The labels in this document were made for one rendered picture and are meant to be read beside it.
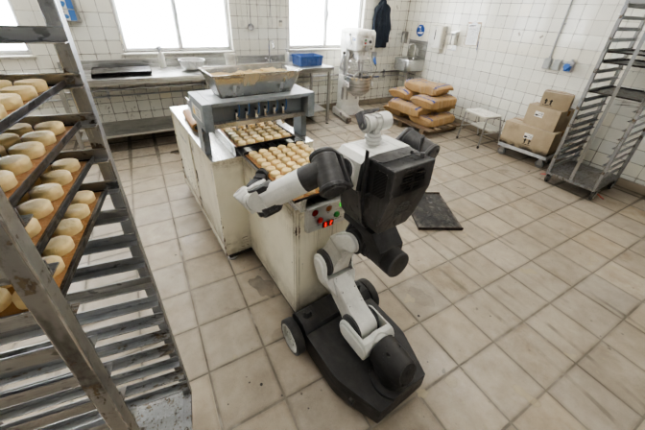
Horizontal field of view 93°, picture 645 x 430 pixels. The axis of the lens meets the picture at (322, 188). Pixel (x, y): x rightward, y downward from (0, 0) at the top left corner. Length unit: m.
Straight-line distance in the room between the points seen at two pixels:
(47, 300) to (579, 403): 2.21
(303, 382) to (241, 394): 0.31
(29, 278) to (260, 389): 1.44
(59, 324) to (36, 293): 0.07
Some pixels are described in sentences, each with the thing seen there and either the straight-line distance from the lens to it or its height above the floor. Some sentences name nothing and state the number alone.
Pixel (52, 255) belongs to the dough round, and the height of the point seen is 1.24.
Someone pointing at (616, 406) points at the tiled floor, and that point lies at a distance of 2.39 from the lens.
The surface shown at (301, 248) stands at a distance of 1.61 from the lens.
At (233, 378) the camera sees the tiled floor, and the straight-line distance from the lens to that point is 1.91.
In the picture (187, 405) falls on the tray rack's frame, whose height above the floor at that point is 0.15.
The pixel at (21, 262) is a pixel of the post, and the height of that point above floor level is 1.36.
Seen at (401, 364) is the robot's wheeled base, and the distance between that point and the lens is 1.56.
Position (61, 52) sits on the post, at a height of 1.56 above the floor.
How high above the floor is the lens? 1.66
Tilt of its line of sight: 31 degrees down
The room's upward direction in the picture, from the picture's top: 3 degrees clockwise
